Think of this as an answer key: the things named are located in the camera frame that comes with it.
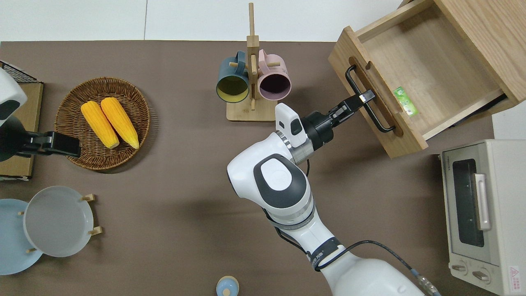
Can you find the dark blue mug yellow inside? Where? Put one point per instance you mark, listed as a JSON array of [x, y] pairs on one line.
[[230, 74]]

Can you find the yellow corn cob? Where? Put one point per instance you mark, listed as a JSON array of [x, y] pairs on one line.
[[100, 124], [120, 122]]

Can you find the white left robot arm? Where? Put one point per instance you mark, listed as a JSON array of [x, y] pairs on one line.
[[10, 88]]

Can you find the cream toaster oven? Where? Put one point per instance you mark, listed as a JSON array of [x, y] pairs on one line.
[[507, 205]]

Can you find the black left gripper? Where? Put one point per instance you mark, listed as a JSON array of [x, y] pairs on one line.
[[12, 142]]

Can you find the brown table mat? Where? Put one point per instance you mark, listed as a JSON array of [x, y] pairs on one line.
[[164, 205]]

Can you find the pink mug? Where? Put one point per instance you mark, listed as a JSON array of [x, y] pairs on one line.
[[275, 72]]

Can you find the wooden mug tree stand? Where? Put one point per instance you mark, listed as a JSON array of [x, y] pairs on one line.
[[251, 113]]

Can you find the round wicker basket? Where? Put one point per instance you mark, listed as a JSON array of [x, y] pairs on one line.
[[70, 119]]

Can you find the toaster oven knob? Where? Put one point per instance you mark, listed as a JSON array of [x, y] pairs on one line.
[[459, 268], [481, 275]]

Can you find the light blue plate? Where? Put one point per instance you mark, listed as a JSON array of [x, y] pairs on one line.
[[12, 242]]

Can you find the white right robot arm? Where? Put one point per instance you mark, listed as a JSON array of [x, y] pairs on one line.
[[283, 185]]

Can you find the wooden plate rack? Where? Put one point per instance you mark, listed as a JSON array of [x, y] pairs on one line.
[[95, 230]]

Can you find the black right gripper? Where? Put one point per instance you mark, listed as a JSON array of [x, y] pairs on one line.
[[318, 128]]

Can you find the blue call bell wooden base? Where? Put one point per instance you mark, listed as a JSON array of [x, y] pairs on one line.
[[227, 287]]

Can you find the wooden drawer cabinet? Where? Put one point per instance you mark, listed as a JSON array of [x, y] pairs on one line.
[[493, 33], [411, 53]]

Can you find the grey plate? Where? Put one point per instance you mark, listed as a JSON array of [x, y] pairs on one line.
[[57, 222]]

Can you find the small green packet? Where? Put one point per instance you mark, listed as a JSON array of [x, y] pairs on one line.
[[405, 102]]

